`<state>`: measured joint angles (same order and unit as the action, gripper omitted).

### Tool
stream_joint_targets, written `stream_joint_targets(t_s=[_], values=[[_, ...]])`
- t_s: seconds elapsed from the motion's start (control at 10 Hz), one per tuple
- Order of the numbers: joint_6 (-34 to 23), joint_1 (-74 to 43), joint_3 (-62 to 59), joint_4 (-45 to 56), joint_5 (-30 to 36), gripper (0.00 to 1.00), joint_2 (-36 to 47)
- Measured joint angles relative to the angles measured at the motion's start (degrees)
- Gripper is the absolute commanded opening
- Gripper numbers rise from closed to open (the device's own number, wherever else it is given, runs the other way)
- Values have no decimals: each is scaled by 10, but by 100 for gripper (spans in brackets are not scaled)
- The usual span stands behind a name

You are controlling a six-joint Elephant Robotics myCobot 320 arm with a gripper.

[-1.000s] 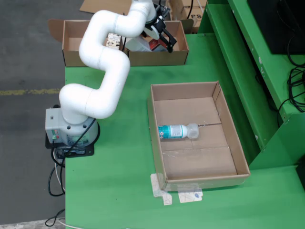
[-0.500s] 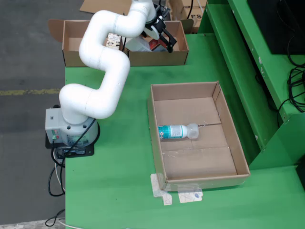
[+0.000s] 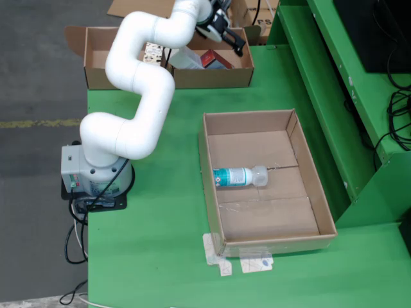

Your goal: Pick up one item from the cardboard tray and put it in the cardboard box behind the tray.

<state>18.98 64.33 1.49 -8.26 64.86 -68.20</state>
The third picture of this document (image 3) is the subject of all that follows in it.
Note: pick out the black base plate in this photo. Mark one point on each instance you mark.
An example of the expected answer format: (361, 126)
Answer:
(118, 205)

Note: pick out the open cardboard box with flap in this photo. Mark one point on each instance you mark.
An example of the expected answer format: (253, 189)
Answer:
(94, 77)

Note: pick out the green metal shelf frame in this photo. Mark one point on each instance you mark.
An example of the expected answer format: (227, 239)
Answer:
(321, 80)

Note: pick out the shallow cardboard tray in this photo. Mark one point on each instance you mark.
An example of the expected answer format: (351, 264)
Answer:
(273, 244)

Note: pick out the white black patterned carton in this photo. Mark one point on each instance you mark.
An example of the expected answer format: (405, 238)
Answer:
(152, 54)

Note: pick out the grey robot base box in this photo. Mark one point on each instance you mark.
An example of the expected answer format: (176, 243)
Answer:
(68, 167)

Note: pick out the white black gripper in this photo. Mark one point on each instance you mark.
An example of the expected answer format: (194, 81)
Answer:
(212, 22)

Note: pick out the white spray bottle teal label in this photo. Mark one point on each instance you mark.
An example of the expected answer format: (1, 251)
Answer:
(232, 176)

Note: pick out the square white tape patch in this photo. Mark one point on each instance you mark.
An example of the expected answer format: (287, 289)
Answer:
(257, 264)

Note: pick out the tall white carton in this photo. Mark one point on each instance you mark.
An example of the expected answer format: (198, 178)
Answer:
(186, 59)

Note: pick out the black monitor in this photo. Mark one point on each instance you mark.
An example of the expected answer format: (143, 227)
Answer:
(359, 32)

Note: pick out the red brown product box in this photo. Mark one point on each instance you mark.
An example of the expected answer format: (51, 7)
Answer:
(213, 59)

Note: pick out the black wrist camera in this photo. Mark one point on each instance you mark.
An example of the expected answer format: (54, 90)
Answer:
(221, 4)

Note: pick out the long white tape patch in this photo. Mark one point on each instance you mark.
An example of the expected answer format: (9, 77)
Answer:
(212, 247)

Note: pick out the printed brown cardboard box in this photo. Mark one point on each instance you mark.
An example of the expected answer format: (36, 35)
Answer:
(247, 13)

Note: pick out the flat cardboard sheet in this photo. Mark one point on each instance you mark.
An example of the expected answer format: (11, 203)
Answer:
(144, 9)

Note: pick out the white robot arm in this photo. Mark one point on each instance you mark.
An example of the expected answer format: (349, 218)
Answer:
(138, 80)

